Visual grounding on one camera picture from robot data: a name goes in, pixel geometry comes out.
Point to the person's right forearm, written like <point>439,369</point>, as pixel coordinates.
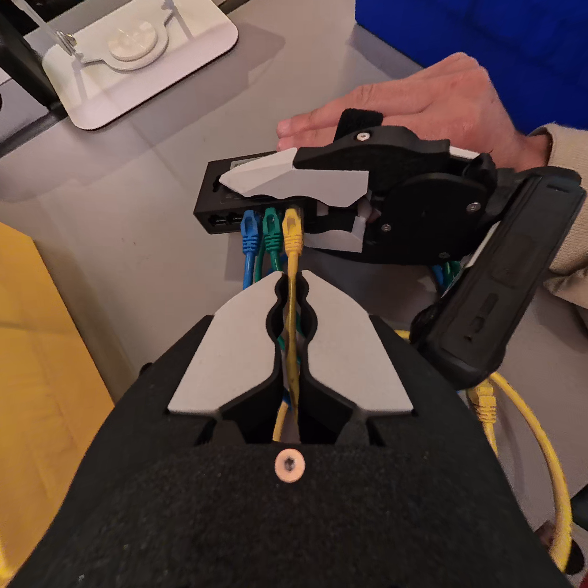
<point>569,147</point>

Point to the blue plastic bin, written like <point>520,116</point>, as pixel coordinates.
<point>505,36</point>

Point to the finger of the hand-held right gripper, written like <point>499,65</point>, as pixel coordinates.
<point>298,181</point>
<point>337,239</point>

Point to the person's right hand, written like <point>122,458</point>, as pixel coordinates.
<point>441,101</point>

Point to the black network switch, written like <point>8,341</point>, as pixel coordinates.
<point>204,193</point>

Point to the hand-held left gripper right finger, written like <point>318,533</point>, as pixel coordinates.
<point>353,349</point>

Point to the yellow plastic bin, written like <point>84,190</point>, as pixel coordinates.
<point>36,367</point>

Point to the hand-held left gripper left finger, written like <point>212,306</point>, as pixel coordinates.
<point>229,349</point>

